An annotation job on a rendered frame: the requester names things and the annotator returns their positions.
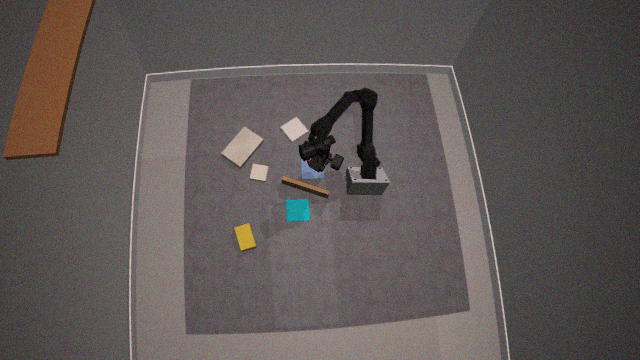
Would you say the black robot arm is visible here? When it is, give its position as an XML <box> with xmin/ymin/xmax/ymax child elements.
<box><xmin>299</xmin><ymin>87</ymin><xmax>380</xmax><ymax>179</ymax></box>

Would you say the yellow flat block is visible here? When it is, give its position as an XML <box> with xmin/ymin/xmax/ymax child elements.
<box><xmin>234</xmin><ymin>223</ymin><xmax>256</xmax><ymax>252</ymax></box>

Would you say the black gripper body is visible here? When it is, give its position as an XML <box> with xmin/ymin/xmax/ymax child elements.
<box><xmin>318</xmin><ymin>151</ymin><xmax>344</xmax><ymax>170</ymax></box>

